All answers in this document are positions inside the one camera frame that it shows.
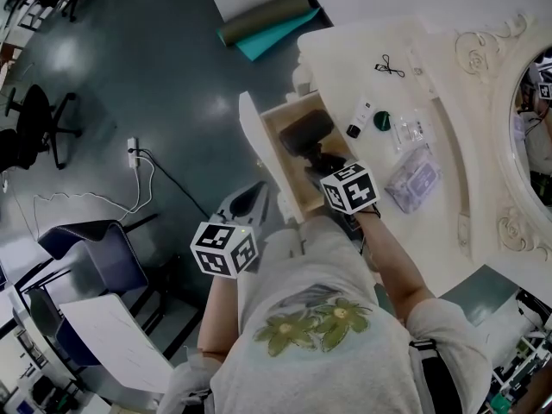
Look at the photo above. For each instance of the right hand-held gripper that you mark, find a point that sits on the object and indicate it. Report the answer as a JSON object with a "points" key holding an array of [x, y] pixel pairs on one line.
{"points": [[351, 188]]}

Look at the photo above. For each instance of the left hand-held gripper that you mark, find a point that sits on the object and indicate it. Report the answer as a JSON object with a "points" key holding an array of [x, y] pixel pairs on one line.
{"points": [[222, 248]]}

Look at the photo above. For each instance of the black cylindrical case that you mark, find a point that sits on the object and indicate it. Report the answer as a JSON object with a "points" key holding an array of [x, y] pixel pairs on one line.
{"points": [[304, 132]]}

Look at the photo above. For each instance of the cream large wooden drawer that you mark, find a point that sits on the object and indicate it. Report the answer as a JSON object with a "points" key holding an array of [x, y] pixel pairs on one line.
{"points": [[254, 136]]}

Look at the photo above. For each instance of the person's right forearm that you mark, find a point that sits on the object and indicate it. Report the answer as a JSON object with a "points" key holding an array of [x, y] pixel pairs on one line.
{"points": [[392, 265]]}

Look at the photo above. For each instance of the person's left forearm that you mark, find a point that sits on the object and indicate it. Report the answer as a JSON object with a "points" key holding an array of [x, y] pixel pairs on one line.
{"points": [[217, 317]]}

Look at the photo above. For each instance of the cream white vanity dressing table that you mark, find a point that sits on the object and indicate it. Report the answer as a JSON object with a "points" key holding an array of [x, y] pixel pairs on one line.
{"points": [[431, 240]]}

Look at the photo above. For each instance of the purple wipes packet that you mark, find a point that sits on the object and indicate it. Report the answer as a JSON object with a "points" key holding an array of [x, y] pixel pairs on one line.
{"points": [[416, 179]]}

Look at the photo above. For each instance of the person's white shoe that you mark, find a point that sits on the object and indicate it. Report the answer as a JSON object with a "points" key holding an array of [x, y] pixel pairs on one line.
{"points": [[286, 205]]}

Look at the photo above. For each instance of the green round compact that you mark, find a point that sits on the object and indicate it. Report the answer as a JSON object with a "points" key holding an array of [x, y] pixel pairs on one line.
{"points": [[381, 120]]}

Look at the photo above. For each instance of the white tube with black cap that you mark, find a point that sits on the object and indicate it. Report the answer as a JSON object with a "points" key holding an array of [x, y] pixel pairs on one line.
{"points": [[362, 112]]}

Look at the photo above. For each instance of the clear plastic packet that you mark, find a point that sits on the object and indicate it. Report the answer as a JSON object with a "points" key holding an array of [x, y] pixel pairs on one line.
{"points": [[412, 129]]}

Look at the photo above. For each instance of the dark blue chair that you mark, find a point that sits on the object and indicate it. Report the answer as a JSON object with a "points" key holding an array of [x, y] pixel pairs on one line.
{"points": [[73, 343], [112, 252]]}

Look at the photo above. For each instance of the black eyelash curler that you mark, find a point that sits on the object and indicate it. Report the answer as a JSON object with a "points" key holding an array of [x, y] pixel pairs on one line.
{"points": [[390, 69]]}

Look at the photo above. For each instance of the white power strip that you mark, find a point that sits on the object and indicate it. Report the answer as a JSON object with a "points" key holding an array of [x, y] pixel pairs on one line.
{"points": [[132, 153]]}

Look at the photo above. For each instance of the white marble-look table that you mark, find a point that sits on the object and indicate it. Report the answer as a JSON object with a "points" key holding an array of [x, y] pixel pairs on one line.
{"points": [[116, 343]]}

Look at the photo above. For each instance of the person's grey flower-print shirt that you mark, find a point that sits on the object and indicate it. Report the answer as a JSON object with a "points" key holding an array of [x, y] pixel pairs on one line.
{"points": [[323, 373]]}

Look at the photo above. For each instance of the teal mat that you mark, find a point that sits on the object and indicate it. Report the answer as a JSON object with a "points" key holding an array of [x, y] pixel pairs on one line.
{"points": [[271, 41]]}

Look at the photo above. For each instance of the rolled olive mat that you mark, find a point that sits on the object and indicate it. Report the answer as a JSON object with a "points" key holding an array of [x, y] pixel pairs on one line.
{"points": [[263, 17]]}

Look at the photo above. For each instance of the oval mirror with ornate frame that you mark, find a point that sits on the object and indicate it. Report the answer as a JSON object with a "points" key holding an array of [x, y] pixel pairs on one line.
{"points": [[504, 84]]}

